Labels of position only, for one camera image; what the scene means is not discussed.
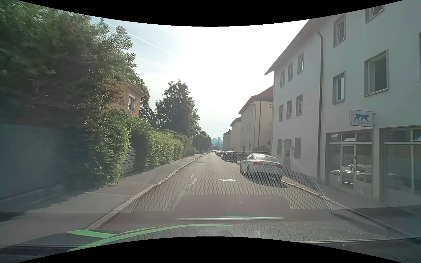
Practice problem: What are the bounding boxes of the grey pavement beside buildings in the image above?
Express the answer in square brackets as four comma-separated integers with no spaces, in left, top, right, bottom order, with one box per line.
[282,175,421,242]

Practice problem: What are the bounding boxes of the pale building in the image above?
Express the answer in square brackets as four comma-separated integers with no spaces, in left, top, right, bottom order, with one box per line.
[222,117,242,152]

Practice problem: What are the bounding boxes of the row of parked cars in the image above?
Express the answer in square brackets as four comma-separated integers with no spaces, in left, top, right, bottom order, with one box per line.
[215,150,249,163]

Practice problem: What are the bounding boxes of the white parked car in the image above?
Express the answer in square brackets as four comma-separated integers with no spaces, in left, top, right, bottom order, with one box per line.
[240,153,284,181]

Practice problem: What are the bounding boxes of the car's own bonnet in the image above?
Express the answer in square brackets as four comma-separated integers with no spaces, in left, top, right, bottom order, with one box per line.
[0,211,421,263]

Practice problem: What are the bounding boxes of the large leafy trees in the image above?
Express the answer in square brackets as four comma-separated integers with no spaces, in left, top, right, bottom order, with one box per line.
[0,0,153,126]

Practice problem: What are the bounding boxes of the large white building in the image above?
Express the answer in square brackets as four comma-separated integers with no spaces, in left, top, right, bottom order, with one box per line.
[265,0,421,205]

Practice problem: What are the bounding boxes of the green hedge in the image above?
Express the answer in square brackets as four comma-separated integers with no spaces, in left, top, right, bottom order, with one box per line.
[72,110,198,187]

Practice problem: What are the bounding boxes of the grey paved pavement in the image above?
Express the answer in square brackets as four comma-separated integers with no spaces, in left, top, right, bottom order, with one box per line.
[0,153,205,256]

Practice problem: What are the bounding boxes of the grey slatted fence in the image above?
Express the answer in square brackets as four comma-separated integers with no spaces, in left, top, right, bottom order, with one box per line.
[123,148,137,175]

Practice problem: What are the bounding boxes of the grey asphalt road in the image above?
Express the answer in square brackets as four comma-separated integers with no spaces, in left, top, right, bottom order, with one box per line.
[86,153,346,234]

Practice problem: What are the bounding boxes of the tall dark tree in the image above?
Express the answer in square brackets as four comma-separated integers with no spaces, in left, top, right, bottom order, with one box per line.
[152,80,201,137]

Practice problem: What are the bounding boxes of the orange house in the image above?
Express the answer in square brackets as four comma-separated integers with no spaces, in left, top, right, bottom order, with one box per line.
[110,77,148,119]

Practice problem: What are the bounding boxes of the small distant trees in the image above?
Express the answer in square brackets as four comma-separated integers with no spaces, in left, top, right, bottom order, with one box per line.
[193,130,212,153]

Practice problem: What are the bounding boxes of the grey-green fence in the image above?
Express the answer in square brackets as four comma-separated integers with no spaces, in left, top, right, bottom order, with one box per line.
[0,122,68,212]

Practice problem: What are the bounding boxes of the cream building with red roof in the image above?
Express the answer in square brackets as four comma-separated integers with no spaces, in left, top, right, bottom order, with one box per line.
[238,86,274,154]

